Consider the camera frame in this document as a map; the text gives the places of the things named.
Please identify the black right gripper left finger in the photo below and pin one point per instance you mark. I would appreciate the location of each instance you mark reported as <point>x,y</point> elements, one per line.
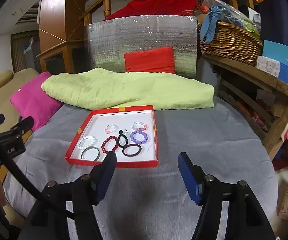
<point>75,200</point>

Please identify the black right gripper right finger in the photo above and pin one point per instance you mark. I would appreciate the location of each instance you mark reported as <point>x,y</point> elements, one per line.
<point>246,218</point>

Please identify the magenta pillow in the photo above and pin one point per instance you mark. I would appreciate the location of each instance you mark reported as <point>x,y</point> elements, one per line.
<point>31,100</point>

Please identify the beige sofa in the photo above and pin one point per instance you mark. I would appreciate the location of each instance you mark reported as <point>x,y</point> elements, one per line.
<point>9,83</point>

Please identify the silver metal bangle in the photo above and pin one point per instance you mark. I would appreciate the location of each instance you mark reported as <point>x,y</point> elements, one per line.
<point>91,153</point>

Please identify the grey bed cover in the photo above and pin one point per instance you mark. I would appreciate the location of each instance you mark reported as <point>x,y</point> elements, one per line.
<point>153,203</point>

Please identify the red shallow cardboard box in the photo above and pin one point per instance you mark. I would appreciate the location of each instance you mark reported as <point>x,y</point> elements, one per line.
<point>130,132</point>

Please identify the light green folded blanket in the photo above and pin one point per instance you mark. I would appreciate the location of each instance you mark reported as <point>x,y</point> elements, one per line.
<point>100,89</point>

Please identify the silver insulated foil panel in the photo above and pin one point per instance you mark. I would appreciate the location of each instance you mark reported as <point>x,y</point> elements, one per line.
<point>108,41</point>

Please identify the wooden side bench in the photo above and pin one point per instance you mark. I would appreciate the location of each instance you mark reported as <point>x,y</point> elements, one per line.
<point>262,99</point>

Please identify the small red cushion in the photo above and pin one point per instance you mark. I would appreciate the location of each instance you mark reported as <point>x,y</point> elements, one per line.
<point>159,60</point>

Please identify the white patterned box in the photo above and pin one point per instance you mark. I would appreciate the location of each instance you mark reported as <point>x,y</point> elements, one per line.
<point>268,65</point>

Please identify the blue fashion box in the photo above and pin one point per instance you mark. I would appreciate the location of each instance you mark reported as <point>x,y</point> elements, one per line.
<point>276,51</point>

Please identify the wicker basket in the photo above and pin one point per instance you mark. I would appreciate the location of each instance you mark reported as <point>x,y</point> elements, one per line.
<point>233,43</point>

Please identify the large red cushion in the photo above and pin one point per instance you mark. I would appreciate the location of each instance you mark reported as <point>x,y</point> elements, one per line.
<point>156,7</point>

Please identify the navy tote bag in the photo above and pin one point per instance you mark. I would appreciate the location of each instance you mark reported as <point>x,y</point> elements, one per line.
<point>274,20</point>

